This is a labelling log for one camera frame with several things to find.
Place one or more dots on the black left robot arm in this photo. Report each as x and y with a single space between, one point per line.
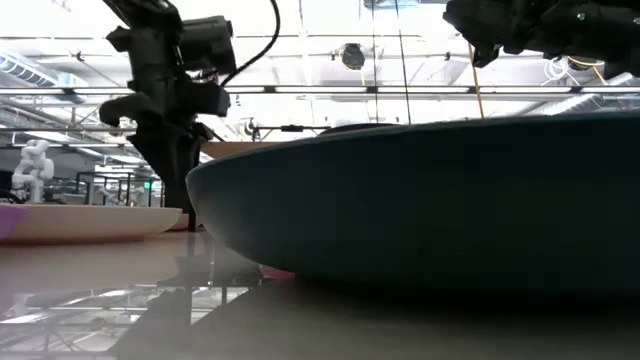
145 12

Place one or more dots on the large teal plate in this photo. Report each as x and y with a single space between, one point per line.
410 205

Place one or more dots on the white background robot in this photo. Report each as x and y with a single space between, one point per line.
33 170

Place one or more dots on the black background frame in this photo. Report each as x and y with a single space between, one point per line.
120 187

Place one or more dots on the ceiling air duct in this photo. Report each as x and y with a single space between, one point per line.
30 70

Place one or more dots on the long ceiling light bar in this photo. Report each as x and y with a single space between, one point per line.
320 90

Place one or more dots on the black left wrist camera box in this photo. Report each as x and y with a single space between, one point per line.
210 45

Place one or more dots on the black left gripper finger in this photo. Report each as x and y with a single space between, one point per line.
192 142
152 160

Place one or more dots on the peach plate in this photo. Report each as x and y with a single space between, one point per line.
90 222

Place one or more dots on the thin black hanging rod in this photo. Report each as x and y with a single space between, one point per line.
404 75

